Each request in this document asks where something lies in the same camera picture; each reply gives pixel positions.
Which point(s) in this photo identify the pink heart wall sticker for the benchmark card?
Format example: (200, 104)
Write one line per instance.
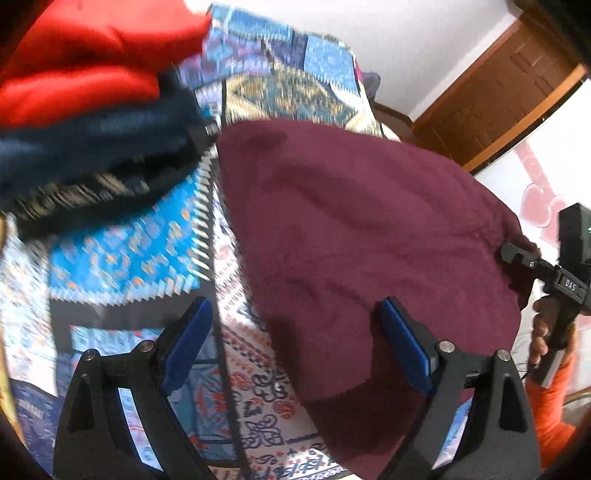
(535, 203)

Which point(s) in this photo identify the blue patterned bed cover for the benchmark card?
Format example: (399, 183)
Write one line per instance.
(115, 258)

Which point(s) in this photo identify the red folded garment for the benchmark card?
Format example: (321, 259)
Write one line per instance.
(83, 55)

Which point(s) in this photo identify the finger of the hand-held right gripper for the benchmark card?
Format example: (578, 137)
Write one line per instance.
(521, 257)

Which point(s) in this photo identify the dark wooden bed frame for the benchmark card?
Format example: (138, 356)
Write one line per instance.
(392, 121)

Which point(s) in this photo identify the blue folded sweater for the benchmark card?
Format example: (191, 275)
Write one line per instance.
(92, 138)

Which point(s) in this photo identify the black patterned folded garment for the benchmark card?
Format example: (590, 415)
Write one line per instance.
(92, 194)

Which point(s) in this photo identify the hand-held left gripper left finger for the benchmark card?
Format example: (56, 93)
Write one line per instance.
(189, 341)

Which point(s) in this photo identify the person's right hand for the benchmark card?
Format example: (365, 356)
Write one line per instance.
(538, 327)

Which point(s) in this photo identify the brown wooden door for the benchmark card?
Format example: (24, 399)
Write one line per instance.
(498, 92)

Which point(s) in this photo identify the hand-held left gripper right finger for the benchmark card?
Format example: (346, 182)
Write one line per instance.
(406, 341)

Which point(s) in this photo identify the maroon shirt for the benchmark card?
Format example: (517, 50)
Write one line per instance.
(346, 230)

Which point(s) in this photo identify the purple cloth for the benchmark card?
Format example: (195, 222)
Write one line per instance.
(369, 83)

